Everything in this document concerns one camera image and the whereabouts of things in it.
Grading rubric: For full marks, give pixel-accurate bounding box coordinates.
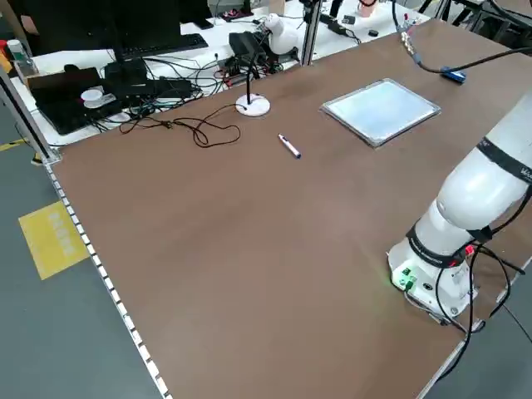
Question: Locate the black laptop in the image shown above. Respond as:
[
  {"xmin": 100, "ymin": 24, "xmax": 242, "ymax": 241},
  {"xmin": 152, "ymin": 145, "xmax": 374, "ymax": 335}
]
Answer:
[{"xmin": 27, "ymin": 66, "xmax": 122, "ymax": 136}]

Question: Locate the aluminium frame post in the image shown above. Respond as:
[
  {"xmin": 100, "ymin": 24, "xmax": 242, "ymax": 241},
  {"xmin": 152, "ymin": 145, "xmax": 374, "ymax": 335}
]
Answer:
[
  {"xmin": 0, "ymin": 68, "xmax": 64, "ymax": 166},
  {"xmin": 300, "ymin": 0, "xmax": 323, "ymax": 67}
]

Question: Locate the black lamp cable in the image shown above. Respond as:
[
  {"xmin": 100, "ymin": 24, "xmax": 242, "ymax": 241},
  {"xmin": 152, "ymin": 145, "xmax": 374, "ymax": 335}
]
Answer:
[{"xmin": 119, "ymin": 103, "xmax": 250, "ymax": 148}]

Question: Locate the blue whiteboard eraser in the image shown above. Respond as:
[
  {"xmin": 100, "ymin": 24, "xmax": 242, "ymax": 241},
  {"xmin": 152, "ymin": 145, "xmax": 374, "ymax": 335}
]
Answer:
[{"xmin": 440, "ymin": 66, "xmax": 467, "ymax": 86}]

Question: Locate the clear bottle white cap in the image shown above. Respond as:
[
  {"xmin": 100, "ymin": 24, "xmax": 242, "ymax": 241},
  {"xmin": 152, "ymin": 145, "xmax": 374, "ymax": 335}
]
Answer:
[{"xmin": 6, "ymin": 39, "xmax": 35, "ymax": 79}]

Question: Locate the black keyboard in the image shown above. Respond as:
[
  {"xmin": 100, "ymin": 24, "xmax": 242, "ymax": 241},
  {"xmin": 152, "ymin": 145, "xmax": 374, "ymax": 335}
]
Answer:
[{"xmin": 120, "ymin": 32, "xmax": 209, "ymax": 58}]

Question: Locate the silver-framed whiteboard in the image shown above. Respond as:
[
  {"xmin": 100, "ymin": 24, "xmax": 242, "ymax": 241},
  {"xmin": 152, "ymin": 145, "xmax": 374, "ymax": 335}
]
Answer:
[{"xmin": 319, "ymin": 77, "xmax": 443, "ymax": 149}]

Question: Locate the white desk lamp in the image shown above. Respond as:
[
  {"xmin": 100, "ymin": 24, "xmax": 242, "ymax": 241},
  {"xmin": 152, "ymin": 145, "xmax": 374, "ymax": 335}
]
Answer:
[{"xmin": 234, "ymin": 12, "xmax": 303, "ymax": 119}]

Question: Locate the black cable silver connector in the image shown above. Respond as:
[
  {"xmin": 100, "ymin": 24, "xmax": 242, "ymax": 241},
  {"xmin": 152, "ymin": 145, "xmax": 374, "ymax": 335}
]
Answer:
[{"xmin": 390, "ymin": 0, "xmax": 532, "ymax": 76}]

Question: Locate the white side table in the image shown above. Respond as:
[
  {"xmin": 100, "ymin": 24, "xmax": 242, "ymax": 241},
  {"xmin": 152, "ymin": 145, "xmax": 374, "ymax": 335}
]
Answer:
[{"xmin": 7, "ymin": 0, "xmax": 431, "ymax": 146}]

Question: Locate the white marker blue cap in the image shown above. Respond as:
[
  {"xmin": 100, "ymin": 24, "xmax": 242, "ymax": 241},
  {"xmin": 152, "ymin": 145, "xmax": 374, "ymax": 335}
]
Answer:
[{"xmin": 277, "ymin": 133, "xmax": 303, "ymax": 161}]

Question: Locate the black finned power supply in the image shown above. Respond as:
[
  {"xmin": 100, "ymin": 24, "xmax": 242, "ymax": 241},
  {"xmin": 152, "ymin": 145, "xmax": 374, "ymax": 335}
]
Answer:
[{"xmin": 229, "ymin": 30, "xmax": 272, "ymax": 60}]

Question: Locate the black computer monitor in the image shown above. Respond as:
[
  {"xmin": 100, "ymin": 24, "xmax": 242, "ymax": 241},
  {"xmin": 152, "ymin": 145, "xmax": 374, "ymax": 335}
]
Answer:
[{"xmin": 22, "ymin": 0, "xmax": 185, "ymax": 84}]

